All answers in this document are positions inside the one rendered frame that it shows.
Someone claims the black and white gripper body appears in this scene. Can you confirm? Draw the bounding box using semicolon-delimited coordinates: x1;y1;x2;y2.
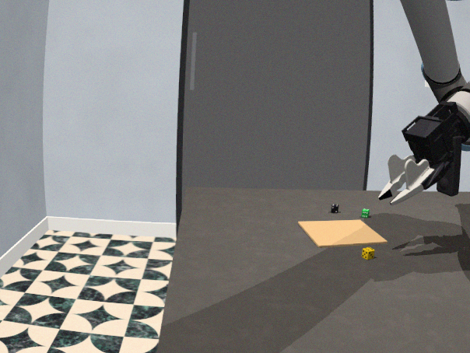
402;100;470;167

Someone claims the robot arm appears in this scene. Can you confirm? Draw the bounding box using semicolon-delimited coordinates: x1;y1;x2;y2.
400;0;470;197

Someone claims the peach flat mat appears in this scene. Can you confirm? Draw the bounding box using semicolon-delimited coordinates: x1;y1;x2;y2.
298;220;388;248

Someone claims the yellow die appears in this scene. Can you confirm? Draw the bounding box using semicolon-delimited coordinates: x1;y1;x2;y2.
362;247;375;260

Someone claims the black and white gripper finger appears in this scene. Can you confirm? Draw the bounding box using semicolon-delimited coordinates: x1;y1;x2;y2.
390;159;451;205
378;155;418;200

